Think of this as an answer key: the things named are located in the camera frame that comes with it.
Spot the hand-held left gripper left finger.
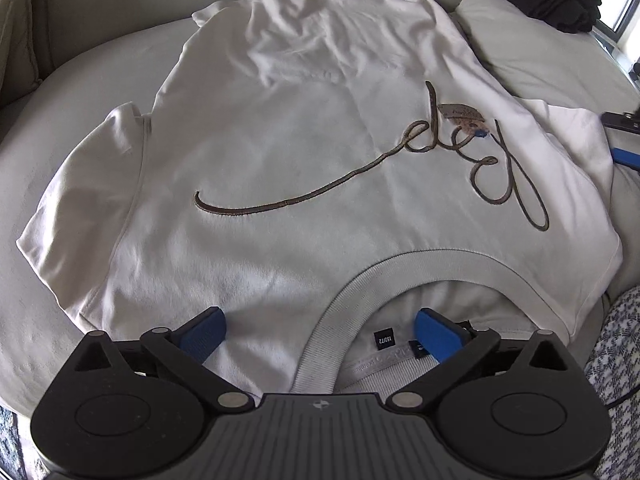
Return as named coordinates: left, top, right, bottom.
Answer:
left=74, top=306, right=253, bottom=412

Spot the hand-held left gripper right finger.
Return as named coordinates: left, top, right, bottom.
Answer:
left=390, top=307, right=571, bottom=412

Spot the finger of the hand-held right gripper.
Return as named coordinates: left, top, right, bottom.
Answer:
left=601, top=111, right=640, bottom=135
left=612, top=146, right=640, bottom=169

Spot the white t-shirt with embroidered script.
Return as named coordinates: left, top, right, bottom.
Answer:
left=15, top=0, right=624, bottom=401

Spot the window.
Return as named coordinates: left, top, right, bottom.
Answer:
left=592, top=0, right=640, bottom=78

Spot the grey pillow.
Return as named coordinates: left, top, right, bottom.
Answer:
left=454, top=0, right=640, bottom=128

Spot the black cloth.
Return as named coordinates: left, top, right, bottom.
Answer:
left=522, top=0, right=603, bottom=35

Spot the houndstooth patterned blanket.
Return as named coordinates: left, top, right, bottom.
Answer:
left=0, top=402, right=33, bottom=480
left=582, top=284, right=640, bottom=480

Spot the grey sofa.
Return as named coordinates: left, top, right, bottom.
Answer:
left=0, top=0, right=640, bottom=441

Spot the beige cushion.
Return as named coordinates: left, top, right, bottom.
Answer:
left=0, top=0, right=57, bottom=107

